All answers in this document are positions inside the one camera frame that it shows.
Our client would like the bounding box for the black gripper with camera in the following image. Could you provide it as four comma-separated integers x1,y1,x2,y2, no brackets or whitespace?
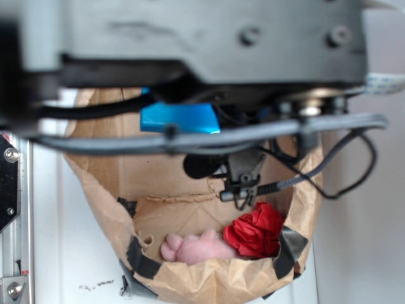
183,148,266,210

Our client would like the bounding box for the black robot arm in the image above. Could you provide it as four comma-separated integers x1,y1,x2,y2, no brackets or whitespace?
1,1,368,209

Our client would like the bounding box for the brown paper bag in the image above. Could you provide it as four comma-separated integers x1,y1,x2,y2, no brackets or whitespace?
61,87,324,303

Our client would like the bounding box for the silver corner bracket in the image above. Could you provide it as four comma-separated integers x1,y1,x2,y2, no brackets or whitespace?
1,275,27,304

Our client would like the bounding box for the red crumpled paper ball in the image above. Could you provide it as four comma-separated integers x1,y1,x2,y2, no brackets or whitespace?
223,202,284,258

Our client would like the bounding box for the blue block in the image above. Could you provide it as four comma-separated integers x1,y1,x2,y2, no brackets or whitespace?
140,102,221,134

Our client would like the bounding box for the pink plush toy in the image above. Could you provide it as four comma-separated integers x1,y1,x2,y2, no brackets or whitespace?
160,229,240,265

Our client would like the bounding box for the white flat ribbon cable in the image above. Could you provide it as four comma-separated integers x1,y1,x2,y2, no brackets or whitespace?
363,72,405,96

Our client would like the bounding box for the aluminium extrusion rail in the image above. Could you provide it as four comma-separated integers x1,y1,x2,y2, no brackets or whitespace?
1,131,35,303

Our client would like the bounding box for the grey braided cable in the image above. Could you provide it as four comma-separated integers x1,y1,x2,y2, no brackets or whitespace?
28,113,389,197

